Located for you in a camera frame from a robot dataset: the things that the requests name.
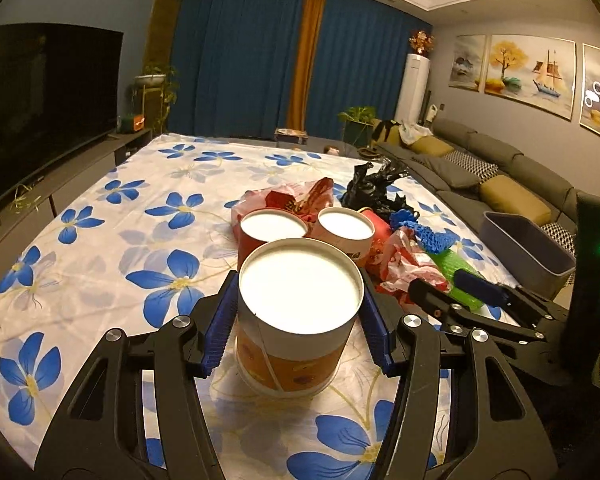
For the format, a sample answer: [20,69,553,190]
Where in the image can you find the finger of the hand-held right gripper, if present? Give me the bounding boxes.
[407,279,547,347]
[452,269,570,333]

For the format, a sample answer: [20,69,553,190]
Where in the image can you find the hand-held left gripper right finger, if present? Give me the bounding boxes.
[360,285,552,480]

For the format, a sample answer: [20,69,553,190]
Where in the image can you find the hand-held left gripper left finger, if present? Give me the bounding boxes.
[34,271,241,480]

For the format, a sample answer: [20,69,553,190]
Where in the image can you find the green foam net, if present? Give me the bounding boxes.
[427,249,503,320]

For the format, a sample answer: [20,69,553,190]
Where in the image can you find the grey plastic bin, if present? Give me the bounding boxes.
[480,211,577,297]

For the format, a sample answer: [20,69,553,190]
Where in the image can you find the large orange paper cup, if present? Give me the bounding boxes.
[235,239,365,395]

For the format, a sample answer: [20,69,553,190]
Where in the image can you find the red white plastic bag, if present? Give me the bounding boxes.
[230,177,337,228]

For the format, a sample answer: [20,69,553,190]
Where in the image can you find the crumpled red white wrapper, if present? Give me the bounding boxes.
[369,227,452,307]

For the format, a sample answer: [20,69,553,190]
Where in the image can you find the houndstooth cushion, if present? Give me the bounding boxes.
[541,220,579,257]

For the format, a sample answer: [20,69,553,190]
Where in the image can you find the blue foam net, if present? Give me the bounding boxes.
[389,207,459,257]

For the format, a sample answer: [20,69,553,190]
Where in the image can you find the large mustard cushion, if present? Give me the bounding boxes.
[479,175,552,226]

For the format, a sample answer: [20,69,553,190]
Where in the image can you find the red paper noodle cup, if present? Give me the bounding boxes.
[237,208,309,281]

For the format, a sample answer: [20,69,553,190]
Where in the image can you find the small orange paper cup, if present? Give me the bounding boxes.
[311,207,376,269]

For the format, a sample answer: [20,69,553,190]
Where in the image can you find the grey cushion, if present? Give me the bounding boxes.
[412,154,482,189]

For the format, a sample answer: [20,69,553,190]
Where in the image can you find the black white patterned cushion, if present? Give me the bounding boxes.
[442,150,499,184]

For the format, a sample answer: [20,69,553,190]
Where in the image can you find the black plastic bag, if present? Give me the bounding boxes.
[341,157,422,218]

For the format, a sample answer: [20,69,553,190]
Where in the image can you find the grey sofa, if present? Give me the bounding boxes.
[370,118,600,283]

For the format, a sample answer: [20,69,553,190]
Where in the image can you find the blue floral tablecloth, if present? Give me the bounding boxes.
[0,132,527,480]

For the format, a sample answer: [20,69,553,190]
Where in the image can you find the white cloth bag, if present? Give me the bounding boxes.
[399,121,434,145]

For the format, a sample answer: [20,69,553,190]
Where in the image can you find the printed cardboard box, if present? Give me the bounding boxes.
[275,128,309,147]

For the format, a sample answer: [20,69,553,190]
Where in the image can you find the green potted plant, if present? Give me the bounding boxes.
[337,106,379,149]

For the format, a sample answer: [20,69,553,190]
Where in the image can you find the white standing air conditioner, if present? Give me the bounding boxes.
[395,53,431,127]

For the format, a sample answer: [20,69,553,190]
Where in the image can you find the dark television cabinet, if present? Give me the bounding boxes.
[0,127,154,267]

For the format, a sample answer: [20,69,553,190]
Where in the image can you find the sailboat tree painting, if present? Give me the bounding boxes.
[483,35,577,121]

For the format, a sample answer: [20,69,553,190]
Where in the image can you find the small landscape painting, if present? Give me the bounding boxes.
[449,35,489,93]

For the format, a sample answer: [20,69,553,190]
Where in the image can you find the yellow ribbon scraps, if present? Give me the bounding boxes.
[10,185,44,212]

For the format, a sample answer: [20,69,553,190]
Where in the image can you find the blue curtain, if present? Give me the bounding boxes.
[167,0,307,139]
[305,0,434,140]

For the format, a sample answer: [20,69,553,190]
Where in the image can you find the red gold flower ornament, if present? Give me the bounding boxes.
[408,30,436,56]

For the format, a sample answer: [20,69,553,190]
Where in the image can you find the trailing plant in white pot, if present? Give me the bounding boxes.
[129,62,179,134]

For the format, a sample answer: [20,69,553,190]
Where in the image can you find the orange curtain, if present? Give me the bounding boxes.
[286,0,329,134]

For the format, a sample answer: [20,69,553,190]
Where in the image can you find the black television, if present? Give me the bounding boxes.
[0,24,125,213]

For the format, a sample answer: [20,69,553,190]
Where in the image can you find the brown wooden panel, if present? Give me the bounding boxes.
[147,0,184,136]

